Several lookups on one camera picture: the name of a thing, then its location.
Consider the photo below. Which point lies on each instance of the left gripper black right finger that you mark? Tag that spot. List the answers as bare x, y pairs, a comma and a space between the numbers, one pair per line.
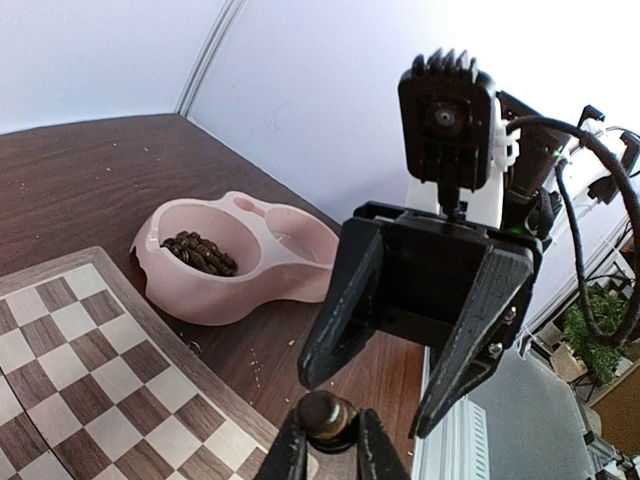
377, 459

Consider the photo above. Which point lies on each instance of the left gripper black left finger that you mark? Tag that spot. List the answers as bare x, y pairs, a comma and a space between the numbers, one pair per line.
287, 458

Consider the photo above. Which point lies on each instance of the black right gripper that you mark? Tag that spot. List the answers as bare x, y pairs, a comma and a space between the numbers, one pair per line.
453, 285

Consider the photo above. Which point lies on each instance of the dark chess piece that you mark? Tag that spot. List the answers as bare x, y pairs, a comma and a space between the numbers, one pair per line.
330, 422

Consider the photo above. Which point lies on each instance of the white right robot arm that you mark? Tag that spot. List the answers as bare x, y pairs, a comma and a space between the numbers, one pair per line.
540, 144

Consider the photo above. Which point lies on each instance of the wooden chess board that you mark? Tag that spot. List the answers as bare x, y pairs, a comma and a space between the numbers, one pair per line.
94, 385

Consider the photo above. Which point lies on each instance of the dark chess pieces pile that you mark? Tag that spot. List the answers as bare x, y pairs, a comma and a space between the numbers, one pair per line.
201, 254

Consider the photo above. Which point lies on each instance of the pink plastic double bowl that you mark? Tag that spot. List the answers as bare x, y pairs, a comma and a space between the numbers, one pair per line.
283, 253

